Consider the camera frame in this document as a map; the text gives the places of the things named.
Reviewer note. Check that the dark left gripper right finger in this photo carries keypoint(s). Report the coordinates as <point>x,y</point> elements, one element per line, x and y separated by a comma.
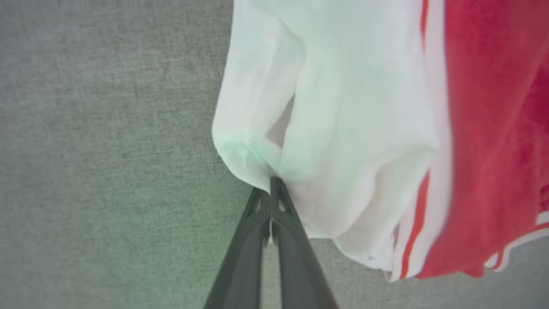
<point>296,257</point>

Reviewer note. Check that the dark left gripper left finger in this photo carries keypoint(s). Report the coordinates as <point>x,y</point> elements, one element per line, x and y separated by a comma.
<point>242,257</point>

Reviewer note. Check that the red and white shirt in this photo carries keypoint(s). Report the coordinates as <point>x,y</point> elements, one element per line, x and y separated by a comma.
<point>364,107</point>

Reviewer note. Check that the grey fabric sofa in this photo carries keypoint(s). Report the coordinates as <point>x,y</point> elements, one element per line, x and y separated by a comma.
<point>85,128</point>

